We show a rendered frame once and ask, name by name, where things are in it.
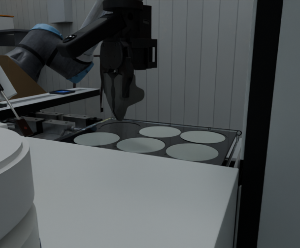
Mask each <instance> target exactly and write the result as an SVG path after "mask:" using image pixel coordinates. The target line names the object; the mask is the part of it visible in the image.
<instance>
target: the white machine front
mask: <svg viewBox="0 0 300 248"><path fill-rule="evenodd" d="M281 9H282V0H253V9H252V21H251V33H250V45H249V57H248V68H247V81H246V93H245V104H244V116H243V128H242V140H241V152H240V159H241V160H244V163H243V174H242V185H241V197H240V208H239V220H238V231H237V243H236V248H256V245H257V235H258V226H259V217H260V208H261V198H262V189H263V180H264V171H265V161H266V152H267V139H268V130H269V120H270V111H271V102H272V93H273V83H274V74H275V65H276V56H277V46H278V37H279V28H280V18H281Z"/></svg>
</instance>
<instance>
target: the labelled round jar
mask: <svg viewBox="0 0 300 248"><path fill-rule="evenodd" d="M33 200H34V185H33V172H32V163H31V154H30V146H29V143H28V141H27V140H26V139H25V138H24V137H22V136H20V135H19V134H18V133H16V132H14V131H12V130H9V129H6V128H1V127H0V248H41V242H40V237H39V230H38V221H37V212H36V207H35V205H34V203H33Z"/></svg>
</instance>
